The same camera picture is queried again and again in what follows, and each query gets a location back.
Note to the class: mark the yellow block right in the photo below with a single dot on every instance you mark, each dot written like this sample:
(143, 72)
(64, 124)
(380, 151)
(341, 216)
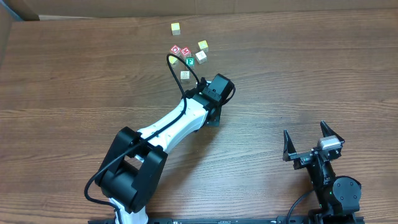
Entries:
(203, 46)

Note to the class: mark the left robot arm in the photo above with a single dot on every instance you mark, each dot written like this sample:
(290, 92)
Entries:
(130, 172)

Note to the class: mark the red M block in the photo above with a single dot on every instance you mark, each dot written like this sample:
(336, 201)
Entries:
(185, 52)

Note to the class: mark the cardboard wall panel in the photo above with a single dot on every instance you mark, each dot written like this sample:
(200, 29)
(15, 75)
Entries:
(32, 9)

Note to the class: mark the yellow block left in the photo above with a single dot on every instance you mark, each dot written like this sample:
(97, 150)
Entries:
(173, 61)

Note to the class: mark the far yellow wooden block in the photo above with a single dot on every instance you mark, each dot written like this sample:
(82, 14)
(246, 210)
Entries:
(175, 28)

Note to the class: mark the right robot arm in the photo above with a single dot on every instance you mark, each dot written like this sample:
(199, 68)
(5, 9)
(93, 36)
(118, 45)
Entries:
(338, 196)

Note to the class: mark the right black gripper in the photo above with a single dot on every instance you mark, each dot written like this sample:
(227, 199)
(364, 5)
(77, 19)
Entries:
(306, 154)

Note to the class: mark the plain white wooden block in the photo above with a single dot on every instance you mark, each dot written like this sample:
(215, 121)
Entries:
(201, 57)

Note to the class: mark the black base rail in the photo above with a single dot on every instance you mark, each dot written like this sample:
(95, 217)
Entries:
(277, 220)

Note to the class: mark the white blue picture block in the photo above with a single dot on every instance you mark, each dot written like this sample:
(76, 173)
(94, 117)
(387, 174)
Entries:
(185, 76)

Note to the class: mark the red O block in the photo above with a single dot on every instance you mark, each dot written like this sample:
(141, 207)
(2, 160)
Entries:
(176, 50)

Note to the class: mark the green F block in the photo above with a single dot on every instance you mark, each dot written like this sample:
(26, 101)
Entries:
(190, 62)

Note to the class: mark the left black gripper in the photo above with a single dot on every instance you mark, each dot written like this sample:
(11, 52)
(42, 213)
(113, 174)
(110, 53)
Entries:
(213, 121)

